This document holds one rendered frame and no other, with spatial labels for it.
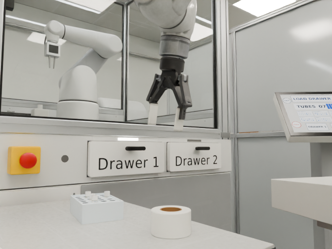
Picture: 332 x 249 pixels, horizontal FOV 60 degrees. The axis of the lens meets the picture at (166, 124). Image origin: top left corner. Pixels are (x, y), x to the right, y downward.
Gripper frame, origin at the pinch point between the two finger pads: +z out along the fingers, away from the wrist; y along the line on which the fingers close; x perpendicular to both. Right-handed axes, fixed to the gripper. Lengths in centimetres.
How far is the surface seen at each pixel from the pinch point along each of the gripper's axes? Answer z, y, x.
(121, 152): 11.3, 11.3, 7.4
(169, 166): 16.6, 10.6, -13.1
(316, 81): -35, 34, -162
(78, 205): 15.7, -16.7, 31.8
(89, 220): 17.5, -20.4, 31.0
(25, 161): 12.1, 5.1, 37.5
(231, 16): -140, 222, -268
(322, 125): -5, -10, -84
